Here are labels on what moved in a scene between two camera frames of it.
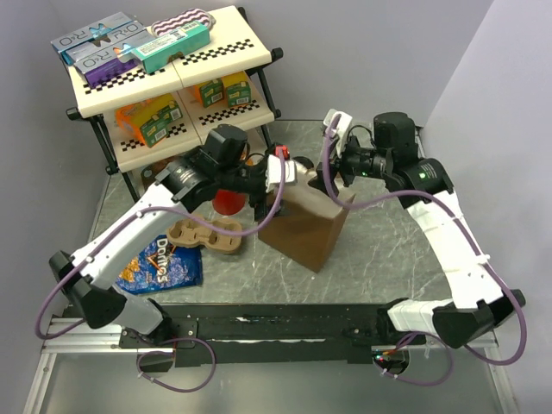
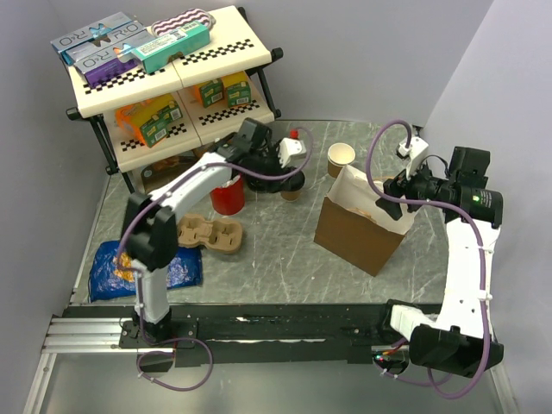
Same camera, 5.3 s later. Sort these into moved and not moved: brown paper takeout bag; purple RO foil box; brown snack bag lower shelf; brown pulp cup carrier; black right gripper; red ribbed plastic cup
Moved: black right gripper; brown paper takeout bag
Not moved: brown snack bag lower shelf; purple RO foil box; brown pulp cup carrier; red ribbed plastic cup
